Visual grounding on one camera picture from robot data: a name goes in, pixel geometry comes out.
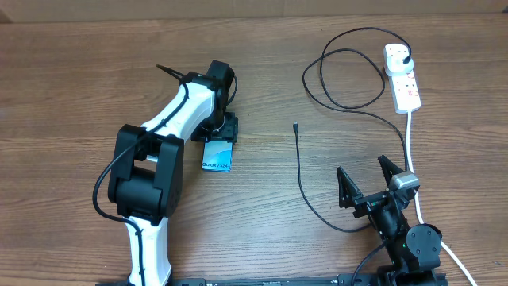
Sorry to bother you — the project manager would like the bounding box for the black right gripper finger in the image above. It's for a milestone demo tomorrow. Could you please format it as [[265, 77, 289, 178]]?
[[337, 167, 363, 208], [378, 155, 404, 185]]

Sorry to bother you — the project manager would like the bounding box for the blue Galaxy smartphone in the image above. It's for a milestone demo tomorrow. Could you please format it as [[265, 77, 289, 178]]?
[[202, 141, 233, 172]]

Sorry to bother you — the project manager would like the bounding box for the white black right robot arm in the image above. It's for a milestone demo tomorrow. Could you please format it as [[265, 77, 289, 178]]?
[[337, 155, 448, 286]]

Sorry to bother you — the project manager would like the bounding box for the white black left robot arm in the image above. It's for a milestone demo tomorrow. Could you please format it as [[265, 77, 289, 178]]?
[[100, 60, 238, 285]]

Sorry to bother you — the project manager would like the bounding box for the white charger plug adapter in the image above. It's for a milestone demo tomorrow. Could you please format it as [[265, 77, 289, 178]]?
[[385, 56, 414, 77]]

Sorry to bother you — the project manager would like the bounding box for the white power strip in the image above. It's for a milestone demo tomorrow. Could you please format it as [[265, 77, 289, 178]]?
[[383, 44, 421, 114]]

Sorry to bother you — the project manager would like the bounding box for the white power strip cord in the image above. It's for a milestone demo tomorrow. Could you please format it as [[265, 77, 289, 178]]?
[[404, 111, 479, 286]]

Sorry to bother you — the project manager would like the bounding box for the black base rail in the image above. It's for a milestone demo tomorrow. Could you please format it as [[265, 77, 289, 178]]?
[[94, 272, 448, 286]]

